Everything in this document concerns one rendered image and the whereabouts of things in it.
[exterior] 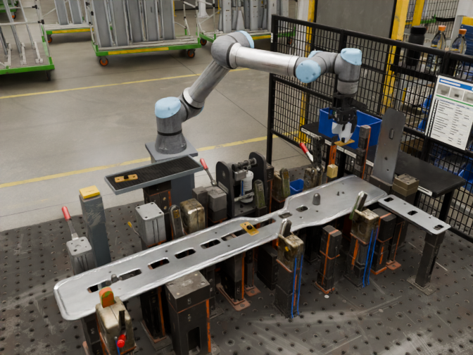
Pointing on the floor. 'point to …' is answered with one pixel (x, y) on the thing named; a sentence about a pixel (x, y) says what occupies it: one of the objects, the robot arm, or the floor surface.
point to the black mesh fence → (366, 98)
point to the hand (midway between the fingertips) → (345, 138)
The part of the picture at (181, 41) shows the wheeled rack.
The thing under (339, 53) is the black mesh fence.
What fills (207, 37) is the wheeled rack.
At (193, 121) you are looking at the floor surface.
